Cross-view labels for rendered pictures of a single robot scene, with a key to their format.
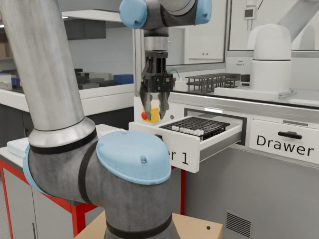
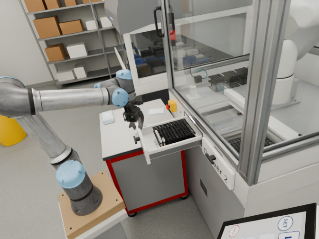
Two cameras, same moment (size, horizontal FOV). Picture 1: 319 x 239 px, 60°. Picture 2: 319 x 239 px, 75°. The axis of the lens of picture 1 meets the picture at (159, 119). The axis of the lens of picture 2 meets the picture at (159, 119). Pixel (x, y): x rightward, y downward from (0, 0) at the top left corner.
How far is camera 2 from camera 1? 0.87 m
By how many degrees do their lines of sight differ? 39
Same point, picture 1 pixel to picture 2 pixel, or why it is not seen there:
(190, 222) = (114, 194)
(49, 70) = (40, 143)
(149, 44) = not seen: hidden behind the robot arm
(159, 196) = (73, 191)
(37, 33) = (31, 134)
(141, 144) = (68, 172)
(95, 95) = (157, 79)
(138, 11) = not seen: hidden behind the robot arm
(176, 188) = (177, 154)
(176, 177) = not seen: hidden behind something
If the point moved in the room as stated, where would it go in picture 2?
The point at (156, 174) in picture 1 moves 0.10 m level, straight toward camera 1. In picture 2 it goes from (68, 186) to (47, 204)
